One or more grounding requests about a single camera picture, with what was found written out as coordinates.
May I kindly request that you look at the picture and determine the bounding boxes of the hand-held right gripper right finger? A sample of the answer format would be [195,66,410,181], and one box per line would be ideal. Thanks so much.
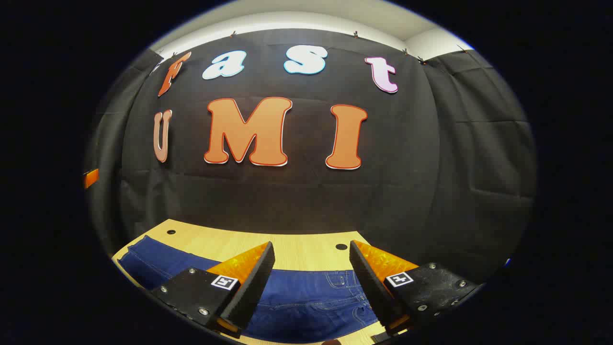
[349,240,482,337]

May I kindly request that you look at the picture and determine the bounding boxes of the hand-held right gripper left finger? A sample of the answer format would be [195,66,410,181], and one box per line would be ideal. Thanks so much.
[150,241,276,338]

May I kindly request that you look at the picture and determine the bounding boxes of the blue denim jeans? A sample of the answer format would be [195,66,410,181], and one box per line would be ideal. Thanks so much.
[117,235,384,344]

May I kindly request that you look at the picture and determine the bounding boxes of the black backdrop cloth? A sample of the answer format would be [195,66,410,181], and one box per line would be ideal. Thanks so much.
[86,29,537,283]

